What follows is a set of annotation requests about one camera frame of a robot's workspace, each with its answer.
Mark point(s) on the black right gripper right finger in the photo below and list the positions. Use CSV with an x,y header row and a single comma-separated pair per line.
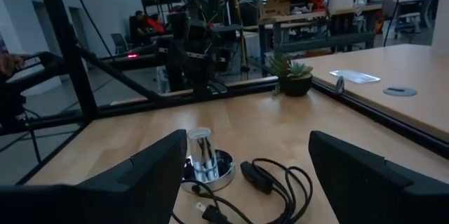
x,y
379,196

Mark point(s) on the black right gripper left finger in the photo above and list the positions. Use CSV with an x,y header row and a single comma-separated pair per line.
x,y
122,199

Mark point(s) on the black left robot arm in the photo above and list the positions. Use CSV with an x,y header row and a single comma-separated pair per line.
x,y
196,48

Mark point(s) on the light wooden desk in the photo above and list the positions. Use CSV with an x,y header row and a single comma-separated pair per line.
x,y
386,76

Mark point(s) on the silver desk outlet plate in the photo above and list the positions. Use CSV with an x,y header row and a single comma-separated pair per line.
x,y
355,76

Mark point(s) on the potted succulent plant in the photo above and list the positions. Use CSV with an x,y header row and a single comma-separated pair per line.
x,y
294,81

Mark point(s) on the grey office chair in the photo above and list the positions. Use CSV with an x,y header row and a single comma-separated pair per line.
x,y
120,43

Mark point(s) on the wooden shelf rack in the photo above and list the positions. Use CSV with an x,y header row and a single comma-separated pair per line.
x,y
315,38

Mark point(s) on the person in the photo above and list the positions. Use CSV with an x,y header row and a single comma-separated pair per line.
x,y
138,24
8,63
156,24

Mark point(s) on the cardboard box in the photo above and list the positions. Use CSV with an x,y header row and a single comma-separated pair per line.
x,y
277,3

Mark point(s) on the black frame clamp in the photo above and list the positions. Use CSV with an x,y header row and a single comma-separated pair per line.
x,y
339,85

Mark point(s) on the black aluminium table frame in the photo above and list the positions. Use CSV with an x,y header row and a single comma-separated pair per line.
x,y
70,59

